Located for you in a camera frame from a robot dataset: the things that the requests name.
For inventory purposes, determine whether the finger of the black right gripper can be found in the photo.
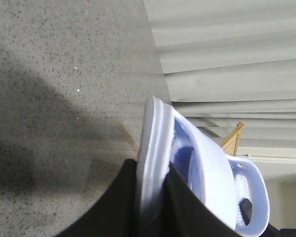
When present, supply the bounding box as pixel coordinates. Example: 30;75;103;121
239;199;252;226

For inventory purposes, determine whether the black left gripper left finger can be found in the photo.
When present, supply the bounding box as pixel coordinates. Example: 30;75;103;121
57;159;137;237

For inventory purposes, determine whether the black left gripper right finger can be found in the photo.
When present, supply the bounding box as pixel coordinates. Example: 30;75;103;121
164;161;240;237

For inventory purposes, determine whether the light blue slipper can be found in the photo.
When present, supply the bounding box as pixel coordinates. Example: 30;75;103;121
187;147;271;237
135;97;237;231

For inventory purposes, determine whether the beige pleated curtain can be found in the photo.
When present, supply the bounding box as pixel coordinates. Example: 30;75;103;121
144;0;296;179

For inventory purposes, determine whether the wooden frame piece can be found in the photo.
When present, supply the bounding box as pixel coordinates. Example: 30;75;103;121
220;122;245;156

